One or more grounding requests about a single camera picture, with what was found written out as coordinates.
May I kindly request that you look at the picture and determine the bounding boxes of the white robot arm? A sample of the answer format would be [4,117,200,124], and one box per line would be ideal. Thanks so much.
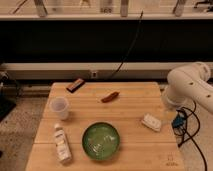
[162,62,213,114]

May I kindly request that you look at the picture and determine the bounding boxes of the green ceramic bowl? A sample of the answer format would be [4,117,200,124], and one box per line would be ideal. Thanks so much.
[82,122,120,161]

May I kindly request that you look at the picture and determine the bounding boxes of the dark brown rectangular block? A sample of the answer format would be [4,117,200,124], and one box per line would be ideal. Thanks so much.
[66,78,85,93]

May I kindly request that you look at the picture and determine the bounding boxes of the clear plastic cup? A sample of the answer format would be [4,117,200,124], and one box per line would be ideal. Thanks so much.
[49,97,69,120]

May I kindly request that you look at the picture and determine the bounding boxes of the white rectangular box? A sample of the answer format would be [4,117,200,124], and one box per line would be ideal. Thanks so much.
[142,114,162,132]

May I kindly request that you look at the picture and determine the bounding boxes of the white lotion bottle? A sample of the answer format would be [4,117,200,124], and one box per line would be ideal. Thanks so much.
[54,123,72,164]

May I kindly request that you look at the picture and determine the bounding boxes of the blue device on floor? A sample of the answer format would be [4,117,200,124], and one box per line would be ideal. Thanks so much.
[172,113,185,128]

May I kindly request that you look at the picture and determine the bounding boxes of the black cable on wall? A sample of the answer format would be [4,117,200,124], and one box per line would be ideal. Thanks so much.
[107,10,145,80]

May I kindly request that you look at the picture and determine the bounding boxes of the black floor cables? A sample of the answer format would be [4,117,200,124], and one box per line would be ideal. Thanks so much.
[173,101,208,171]

